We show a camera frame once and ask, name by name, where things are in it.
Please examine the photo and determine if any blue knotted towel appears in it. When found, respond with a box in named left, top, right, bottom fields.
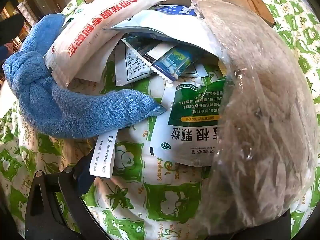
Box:
left=2, top=13, right=167, bottom=178

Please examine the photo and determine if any green picture sachet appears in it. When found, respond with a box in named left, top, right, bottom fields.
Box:
left=152, top=47, right=199, bottom=82
left=121, top=35, right=153, bottom=58

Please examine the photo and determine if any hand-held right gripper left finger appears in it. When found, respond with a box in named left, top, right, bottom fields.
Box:
left=24, top=152, right=113, bottom=240

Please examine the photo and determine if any large white pouch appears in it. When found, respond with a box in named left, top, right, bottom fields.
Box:
left=104, top=9, right=222, bottom=57

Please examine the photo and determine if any green and white granule packet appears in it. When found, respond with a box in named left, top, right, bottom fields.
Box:
left=149, top=76, right=228, bottom=167

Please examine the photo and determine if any white packet with red print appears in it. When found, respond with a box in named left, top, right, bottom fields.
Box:
left=44, top=0, right=167, bottom=88

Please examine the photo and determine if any green printed blanket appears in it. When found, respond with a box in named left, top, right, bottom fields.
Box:
left=0, top=0, right=320, bottom=240

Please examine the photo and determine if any white sachet with black print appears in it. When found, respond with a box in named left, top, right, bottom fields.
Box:
left=115, top=39, right=157, bottom=86

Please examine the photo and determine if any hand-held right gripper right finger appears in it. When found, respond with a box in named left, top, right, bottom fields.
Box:
left=273, top=209, right=292, bottom=240

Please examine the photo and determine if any clear bag of brown cloth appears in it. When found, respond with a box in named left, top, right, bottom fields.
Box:
left=187, top=0, right=318, bottom=238

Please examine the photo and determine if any plain white packet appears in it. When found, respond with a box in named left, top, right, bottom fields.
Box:
left=75, top=32, right=123, bottom=83

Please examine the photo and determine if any small plain white sachet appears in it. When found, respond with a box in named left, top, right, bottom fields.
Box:
left=180, top=62, right=209, bottom=78

